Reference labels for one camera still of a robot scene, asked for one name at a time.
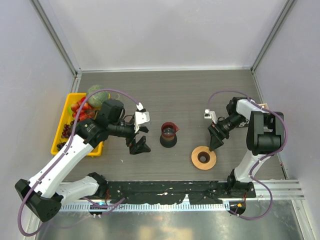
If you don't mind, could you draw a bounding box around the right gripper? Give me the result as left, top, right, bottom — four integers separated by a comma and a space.
208, 113, 246, 151

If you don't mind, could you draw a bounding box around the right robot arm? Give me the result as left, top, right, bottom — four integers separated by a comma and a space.
204, 97, 286, 198

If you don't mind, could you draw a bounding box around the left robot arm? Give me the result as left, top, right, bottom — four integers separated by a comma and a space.
15, 99, 151, 222

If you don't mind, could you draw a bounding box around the dark red coffee server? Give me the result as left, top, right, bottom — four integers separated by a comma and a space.
159, 122, 180, 148

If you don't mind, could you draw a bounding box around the orange coffee filter box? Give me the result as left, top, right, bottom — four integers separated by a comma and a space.
258, 103, 269, 110

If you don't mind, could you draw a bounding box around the green netted melon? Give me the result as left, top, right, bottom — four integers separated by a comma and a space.
86, 84, 109, 108

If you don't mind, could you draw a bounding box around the purple grape bunch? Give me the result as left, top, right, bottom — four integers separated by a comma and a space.
56, 120, 74, 151

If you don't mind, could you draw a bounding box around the yellow plastic tray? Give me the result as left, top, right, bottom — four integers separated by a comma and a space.
50, 93, 99, 155

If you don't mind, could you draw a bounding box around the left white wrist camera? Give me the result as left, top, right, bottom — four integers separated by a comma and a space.
134, 102, 151, 133

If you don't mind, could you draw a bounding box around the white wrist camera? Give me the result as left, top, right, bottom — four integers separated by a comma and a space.
203, 109, 218, 123
134, 102, 151, 133

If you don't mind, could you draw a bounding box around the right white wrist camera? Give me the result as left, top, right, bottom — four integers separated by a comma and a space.
203, 109, 218, 123

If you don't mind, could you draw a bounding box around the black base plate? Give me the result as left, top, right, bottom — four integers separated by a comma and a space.
77, 180, 257, 205

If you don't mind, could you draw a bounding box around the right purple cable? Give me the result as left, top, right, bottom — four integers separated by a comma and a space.
207, 90, 286, 221

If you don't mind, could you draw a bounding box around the purple cable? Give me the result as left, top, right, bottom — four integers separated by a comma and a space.
18, 88, 142, 237
207, 90, 286, 221

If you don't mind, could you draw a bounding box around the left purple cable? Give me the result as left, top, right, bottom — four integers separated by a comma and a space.
18, 88, 142, 237

